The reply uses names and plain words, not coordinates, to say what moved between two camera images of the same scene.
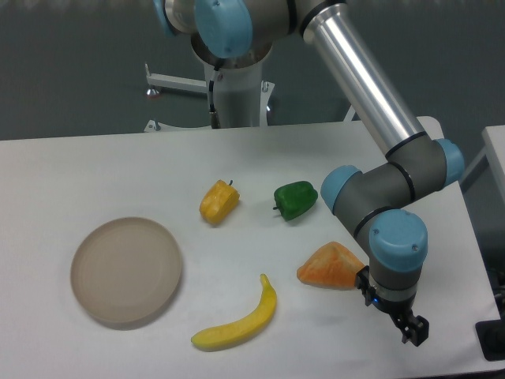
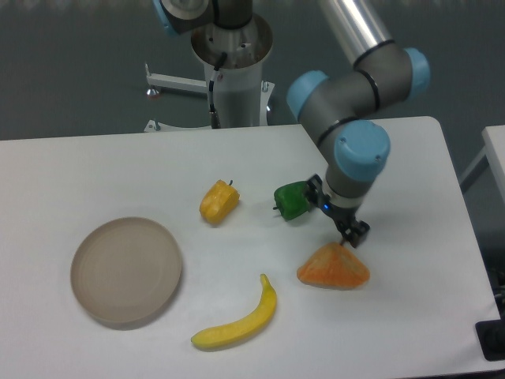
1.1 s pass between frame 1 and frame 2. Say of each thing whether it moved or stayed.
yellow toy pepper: stayed
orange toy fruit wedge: stayed
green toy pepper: stayed
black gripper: moved
